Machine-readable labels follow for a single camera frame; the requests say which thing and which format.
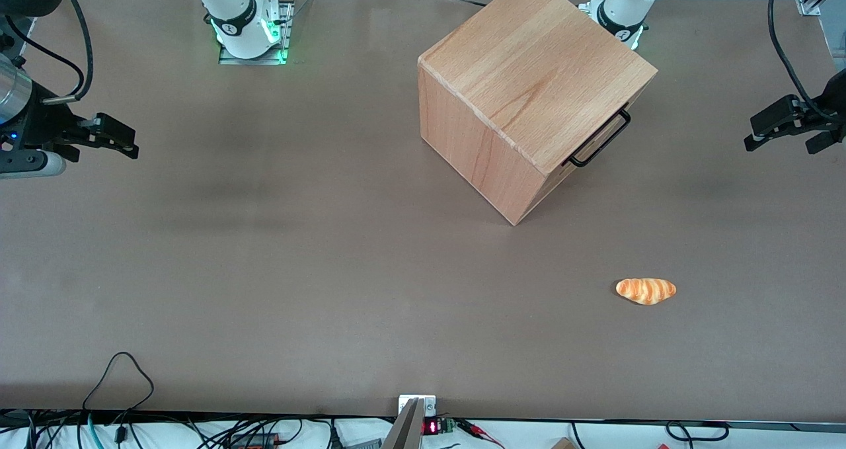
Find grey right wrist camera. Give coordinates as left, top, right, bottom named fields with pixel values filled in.
left=0, top=150, right=67, bottom=179

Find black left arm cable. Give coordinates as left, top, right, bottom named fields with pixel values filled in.
left=767, top=0, right=828, bottom=120

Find orange striped toy bread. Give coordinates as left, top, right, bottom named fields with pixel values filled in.
left=615, top=277, right=677, bottom=306

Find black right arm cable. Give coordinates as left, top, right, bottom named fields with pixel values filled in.
left=5, top=0, right=94, bottom=104

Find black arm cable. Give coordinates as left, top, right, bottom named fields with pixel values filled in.
left=5, top=0, right=94, bottom=104
left=767, top=0, right=828, bottom=120

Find red alligator clip leads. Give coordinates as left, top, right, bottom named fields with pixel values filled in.
left=455, top=419, right=507, bottom=449

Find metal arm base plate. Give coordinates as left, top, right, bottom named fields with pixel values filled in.
left=218, top=0, right=296, bottom=65

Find black looped cable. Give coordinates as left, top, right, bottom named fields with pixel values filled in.
left=82, top=351, right=155, bottom=444

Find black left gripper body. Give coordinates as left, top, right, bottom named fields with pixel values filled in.
left=796, top=69, right=846, bottom=136

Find black thin cable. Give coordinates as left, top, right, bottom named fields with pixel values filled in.
left=664, top=421, right=730, bottom=442

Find black metal drawer handle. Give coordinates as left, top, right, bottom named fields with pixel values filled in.
left=566, top=108, right=632, bottom=169

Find light wooden drawer cabinet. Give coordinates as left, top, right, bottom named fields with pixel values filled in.
left=418, top=0, right=659, bottom=227

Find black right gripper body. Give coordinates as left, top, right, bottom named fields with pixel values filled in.
left=0, top=82, right=90, bottom=173

